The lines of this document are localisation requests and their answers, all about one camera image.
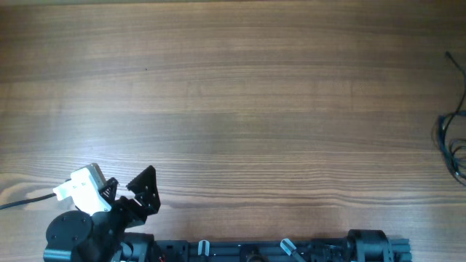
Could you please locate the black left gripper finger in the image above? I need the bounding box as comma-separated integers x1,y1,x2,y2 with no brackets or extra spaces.
127,165,161,215
99,178,119,202

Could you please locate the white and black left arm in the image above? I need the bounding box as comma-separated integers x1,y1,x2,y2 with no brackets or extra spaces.
43,163,165,261

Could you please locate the thick black left camera cable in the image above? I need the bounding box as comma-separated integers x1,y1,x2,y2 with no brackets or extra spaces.
0,178,72,211

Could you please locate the black base rail with clips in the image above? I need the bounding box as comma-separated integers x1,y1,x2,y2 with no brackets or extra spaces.
119,229,412,262

